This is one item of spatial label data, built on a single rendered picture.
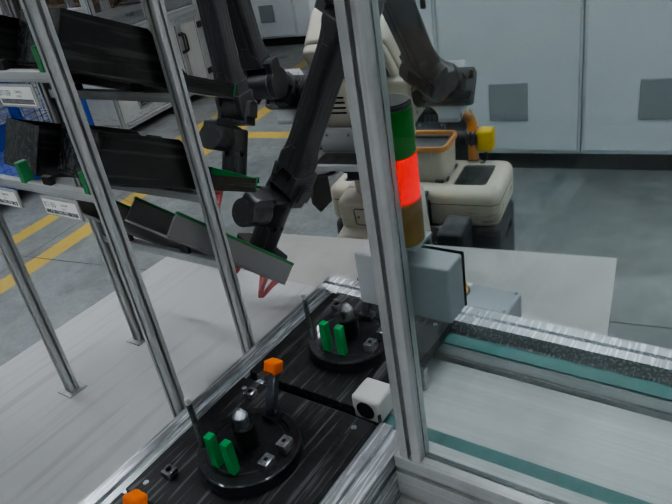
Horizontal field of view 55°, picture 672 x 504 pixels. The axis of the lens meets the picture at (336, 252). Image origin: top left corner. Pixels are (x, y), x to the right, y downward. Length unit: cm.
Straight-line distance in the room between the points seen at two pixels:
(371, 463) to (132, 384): 57
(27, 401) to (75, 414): 13
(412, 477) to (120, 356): 71
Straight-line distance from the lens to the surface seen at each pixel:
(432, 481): 88
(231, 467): 85
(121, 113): 614
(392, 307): 71
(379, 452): 88
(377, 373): 98
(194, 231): 104
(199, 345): 133
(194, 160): 98
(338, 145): 163
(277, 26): 902
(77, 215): 95
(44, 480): 119
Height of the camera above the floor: 160
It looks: 29 degrees down
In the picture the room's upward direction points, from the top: 10 degrees counter-clockwise
